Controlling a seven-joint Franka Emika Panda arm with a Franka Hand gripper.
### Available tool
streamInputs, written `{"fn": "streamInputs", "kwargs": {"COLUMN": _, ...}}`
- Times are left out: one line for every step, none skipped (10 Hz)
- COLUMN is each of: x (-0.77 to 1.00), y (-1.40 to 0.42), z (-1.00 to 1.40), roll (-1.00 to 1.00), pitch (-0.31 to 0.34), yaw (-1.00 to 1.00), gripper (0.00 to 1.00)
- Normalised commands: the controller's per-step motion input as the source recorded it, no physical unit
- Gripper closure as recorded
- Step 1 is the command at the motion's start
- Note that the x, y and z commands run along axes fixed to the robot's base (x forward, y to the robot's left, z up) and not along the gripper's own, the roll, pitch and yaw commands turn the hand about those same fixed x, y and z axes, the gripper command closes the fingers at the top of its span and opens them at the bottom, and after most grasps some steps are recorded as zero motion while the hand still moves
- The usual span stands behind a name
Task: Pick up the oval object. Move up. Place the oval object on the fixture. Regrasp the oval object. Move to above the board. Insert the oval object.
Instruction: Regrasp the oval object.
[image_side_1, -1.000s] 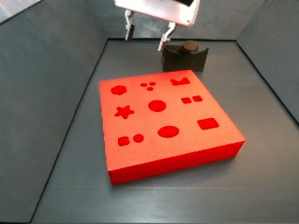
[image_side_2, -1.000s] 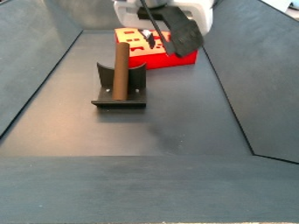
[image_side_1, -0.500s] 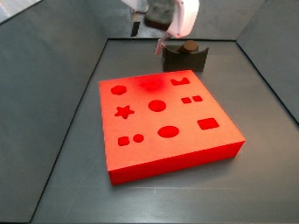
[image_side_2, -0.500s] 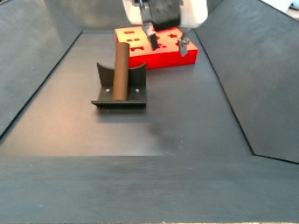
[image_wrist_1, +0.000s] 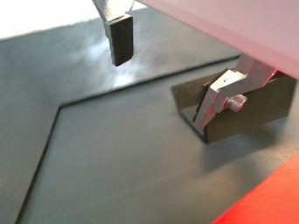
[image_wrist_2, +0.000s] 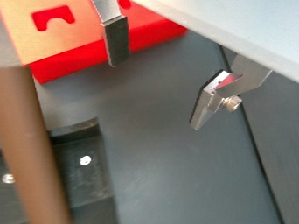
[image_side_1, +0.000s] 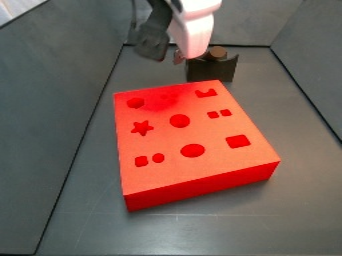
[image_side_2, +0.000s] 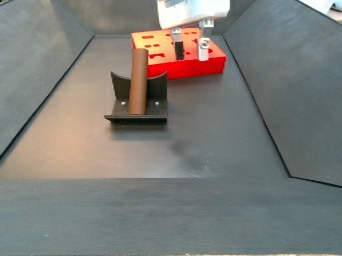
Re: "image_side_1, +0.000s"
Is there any brown oval rod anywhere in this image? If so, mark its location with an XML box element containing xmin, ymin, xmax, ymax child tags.
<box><xmin>202</xmin><ymin>46</ymin><xmax>227</xmax><ymax>61</ymax></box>

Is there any black curved fixture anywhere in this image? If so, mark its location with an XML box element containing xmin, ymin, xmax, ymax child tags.
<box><xmin>185</xmin><ymin>55</ymin><xmax>239</xmax><ymax>82</ymax></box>

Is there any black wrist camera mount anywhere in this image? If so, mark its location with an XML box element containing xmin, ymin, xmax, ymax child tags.
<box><xmin>134</xmin><ymin>0</ymin><xmax>172</xmax><ymax>62</ymax></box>

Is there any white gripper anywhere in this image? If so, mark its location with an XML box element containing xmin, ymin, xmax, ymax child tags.
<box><xmin>164</xmin><ymin>0</ymin><xmax>221</xmax><ymax>65</ymax></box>

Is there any red block with shaped holes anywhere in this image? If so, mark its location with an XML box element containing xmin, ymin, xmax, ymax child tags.
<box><xmin>113</xmin><ymin>80</ymin><xmax>280</xmax><ymax>211</ymax></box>

